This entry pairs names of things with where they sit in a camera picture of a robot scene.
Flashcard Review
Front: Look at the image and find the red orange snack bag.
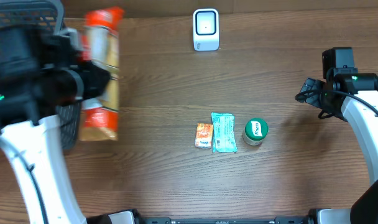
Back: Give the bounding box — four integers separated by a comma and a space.
79, 7, 124, 141

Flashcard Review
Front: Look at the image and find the green lid jar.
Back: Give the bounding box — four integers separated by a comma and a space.
242, 118, 269, 146

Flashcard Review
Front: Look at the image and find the teal wet wipes pack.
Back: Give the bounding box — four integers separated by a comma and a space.
211, 112, 237, 153

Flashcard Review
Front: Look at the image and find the orange tissue pack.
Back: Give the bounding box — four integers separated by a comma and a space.
195, 123, 213, 149

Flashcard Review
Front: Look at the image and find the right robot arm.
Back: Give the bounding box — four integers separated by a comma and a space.
295, 47, 378, 224

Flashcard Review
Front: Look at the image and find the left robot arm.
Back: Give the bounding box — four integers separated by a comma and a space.
0, 25, 110, 223

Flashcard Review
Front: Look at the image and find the white barcode scanner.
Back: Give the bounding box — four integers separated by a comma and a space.
193, 8, 219, 52

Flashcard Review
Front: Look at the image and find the grey plastic shopping basket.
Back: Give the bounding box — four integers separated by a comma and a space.
0, 0, 81, 152

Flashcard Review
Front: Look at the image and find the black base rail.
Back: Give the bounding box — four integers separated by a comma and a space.
144, 216, 313, 224

